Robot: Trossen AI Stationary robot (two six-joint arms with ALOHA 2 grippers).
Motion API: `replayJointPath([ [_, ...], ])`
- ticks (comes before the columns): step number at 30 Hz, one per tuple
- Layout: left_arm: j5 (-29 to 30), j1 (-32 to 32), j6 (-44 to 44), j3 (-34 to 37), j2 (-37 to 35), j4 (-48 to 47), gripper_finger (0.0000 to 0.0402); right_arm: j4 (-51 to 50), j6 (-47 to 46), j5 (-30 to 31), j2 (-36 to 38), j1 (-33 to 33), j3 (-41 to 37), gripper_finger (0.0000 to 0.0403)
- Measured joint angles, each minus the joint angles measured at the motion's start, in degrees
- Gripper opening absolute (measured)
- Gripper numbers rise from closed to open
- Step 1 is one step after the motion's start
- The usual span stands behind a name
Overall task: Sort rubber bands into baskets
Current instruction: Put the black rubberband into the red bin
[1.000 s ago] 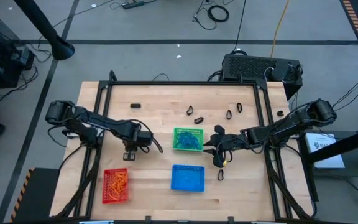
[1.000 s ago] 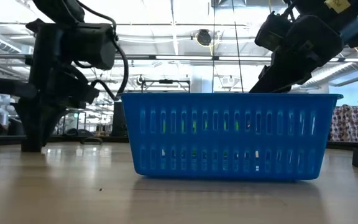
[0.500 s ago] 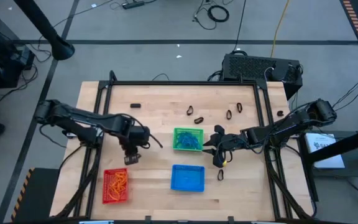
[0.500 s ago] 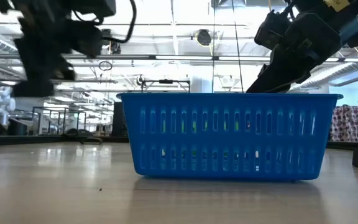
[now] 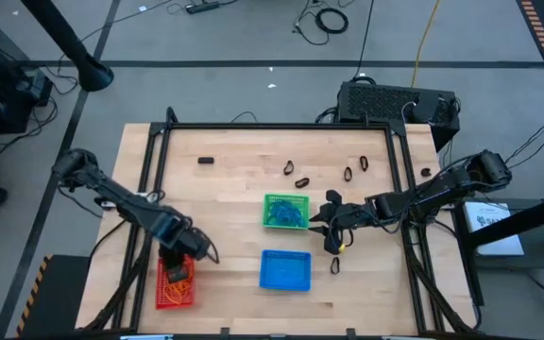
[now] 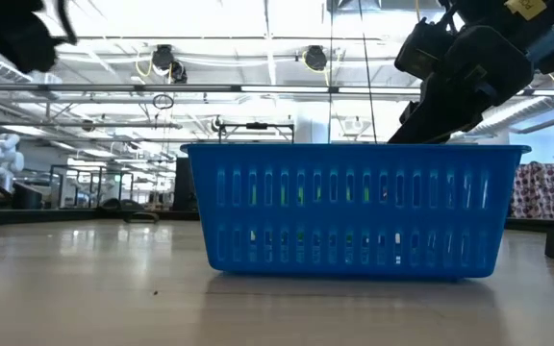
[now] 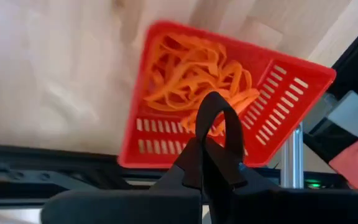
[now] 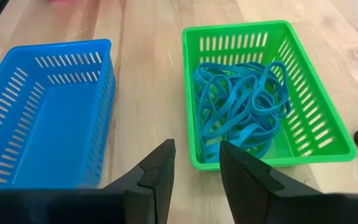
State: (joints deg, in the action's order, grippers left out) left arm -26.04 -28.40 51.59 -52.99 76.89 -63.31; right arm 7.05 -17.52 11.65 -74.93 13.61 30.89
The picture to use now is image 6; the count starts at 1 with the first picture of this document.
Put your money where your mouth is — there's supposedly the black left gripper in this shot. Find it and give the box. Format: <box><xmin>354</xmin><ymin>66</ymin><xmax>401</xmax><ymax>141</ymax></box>
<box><xmin>0</xmin><ymin>0</ymin><xmax>67</xmax><ymax>101</ymax></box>

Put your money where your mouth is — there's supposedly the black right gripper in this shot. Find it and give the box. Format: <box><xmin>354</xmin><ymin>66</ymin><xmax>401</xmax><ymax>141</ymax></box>
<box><xmin>386</xmin><ymin>0</ymin><xmax>554</xmax><ymax>145</ymax></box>

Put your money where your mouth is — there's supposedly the white robot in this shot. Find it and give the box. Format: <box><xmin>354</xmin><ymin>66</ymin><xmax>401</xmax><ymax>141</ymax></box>
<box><xmin>0</xmin><ymin>132</ymin><xmax>26</xmax><ymax>196</ymax></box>

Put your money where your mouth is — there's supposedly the black box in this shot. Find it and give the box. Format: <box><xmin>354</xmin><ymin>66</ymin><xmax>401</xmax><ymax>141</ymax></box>
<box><xmin>11</xmin><ymin>181</ymin><xmax>43</xmax><ymax>210</ymax></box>

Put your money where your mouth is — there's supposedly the blue plastic basket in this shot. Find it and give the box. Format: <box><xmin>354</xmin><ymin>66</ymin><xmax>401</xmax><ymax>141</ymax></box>
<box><xmin>180</xmin><ymin>142</ymin><xmax>532</xmax><ymax>281</ymax></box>

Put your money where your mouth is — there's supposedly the patterned cloth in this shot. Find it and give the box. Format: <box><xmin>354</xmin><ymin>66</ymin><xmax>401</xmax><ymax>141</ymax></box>
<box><xmin>511</xmin><ymin>161</ymin><xmax>554</xmax><ymax>221</ymax></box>

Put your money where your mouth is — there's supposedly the black upright panel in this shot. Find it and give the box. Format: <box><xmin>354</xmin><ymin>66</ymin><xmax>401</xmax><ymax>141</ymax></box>
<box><xmin>173</xmin><ymin>156</ymin><xmax>200</xmax><ymax>212</ymax></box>

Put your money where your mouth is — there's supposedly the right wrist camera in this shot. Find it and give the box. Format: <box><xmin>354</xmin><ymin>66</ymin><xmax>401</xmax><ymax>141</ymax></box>
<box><xmin>393</xmin><ymin>17</ymin><xmax>459</xmax><ymax>81</ymax></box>

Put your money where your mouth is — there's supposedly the horizontal metal rail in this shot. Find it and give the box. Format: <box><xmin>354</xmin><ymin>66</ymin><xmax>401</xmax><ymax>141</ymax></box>
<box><xmin>0</xmin><ymin>82</ymin><xmax>554</xmax><ymax>96</ymax></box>

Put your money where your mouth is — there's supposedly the distant black rig frame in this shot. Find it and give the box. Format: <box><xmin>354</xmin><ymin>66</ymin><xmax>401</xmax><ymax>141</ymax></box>
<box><xmin>216</xmin><ymin>121</ymin><xmax>296</xmax><ymax>144</ymax></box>

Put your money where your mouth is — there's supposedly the hanging black wire ring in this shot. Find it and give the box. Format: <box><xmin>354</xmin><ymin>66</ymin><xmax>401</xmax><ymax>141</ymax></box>
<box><xmin>153</xmin><ymin>92</ymin><xmax>176</xmax><ymax>111</ymax></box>

